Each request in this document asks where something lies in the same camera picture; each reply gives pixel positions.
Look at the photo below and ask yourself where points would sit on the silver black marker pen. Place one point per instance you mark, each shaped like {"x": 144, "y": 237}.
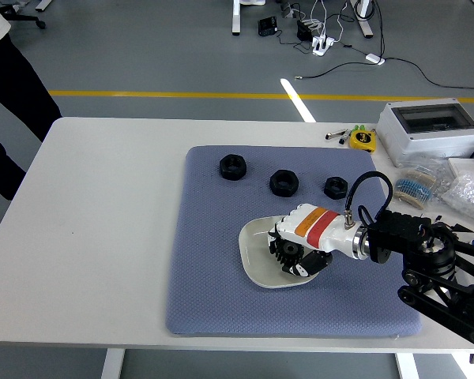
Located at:
{"x": 333, "y": 135}

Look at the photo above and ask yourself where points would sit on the large black gear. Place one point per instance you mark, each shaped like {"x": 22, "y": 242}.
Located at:
{"x": 286, "y": 252}

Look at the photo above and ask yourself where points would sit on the white flat box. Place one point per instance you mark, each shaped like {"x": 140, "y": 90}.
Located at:
{"x": 464, "y": 166}

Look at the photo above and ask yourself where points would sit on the clear plastic parts bag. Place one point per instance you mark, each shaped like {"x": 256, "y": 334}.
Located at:
{"x": 468, "y": 197}

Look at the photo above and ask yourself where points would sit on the white desk leg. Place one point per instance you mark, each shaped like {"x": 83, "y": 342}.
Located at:
{"x": 364, "y": 23}
{"x": 236, "y": 17}

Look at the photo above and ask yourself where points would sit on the bag of blue resistors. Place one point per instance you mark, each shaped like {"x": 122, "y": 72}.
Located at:
{"x": 412, "y": 189}

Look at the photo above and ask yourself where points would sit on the black charger box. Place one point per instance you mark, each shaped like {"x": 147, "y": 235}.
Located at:
{"x": 304, "y": 31}

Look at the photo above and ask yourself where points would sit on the black power adapter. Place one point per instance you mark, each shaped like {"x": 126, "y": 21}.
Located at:
{"x": 267, "y": 27}

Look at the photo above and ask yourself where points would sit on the white electrical enclosure box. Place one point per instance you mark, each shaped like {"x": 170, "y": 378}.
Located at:
{"x": 395, "y": 130}

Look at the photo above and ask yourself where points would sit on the small black hex nut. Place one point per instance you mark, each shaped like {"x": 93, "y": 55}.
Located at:
{"x": 332, "y": 193}

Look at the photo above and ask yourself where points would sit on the blue-grey quilted mat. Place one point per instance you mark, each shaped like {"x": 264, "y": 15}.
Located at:
{"x": 205, "y": 276}

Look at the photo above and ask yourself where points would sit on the white power adapter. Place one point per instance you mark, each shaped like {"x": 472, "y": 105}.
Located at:
{"x": 374, "y": 58}

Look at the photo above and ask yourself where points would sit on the white square plate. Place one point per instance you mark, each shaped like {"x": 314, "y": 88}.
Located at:
{"x": 256, "y": 260}

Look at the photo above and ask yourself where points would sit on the black office chair base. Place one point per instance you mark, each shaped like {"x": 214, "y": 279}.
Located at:
{"x": 27, "y": 19}

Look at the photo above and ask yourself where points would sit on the yellow tape measure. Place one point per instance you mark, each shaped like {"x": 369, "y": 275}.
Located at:
{"x": 361, "y": 140}

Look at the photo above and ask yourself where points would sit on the medium black hex nut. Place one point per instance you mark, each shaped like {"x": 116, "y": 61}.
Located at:
{"x": 278, "y": 190}

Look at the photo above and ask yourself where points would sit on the person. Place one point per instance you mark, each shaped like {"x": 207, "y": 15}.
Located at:
{"x": 12, "y": 98}

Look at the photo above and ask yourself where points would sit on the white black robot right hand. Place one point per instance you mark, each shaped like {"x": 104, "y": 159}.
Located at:
{"x": 324, "y": 231}

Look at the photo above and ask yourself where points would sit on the white table leg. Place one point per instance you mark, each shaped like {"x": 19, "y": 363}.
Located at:
{"x": 112, "y": 365}
{"x": 407, "y": 367}

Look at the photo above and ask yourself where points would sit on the large black hex nut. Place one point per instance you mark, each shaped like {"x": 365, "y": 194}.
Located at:
{"x": 233, "y": 173}

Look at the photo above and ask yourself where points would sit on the white power strip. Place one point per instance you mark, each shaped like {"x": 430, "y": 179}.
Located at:
{"x": 322, "y": 44}

